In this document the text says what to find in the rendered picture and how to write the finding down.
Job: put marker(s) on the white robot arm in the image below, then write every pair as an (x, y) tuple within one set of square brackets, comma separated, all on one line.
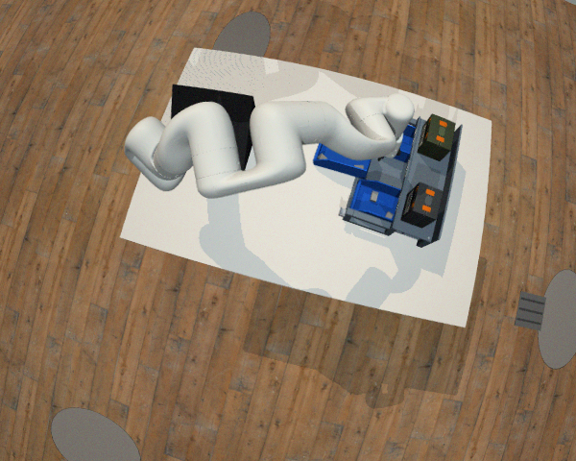
[(277, 130)]

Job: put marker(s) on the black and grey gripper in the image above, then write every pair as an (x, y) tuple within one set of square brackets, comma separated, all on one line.
[(396, 151)]

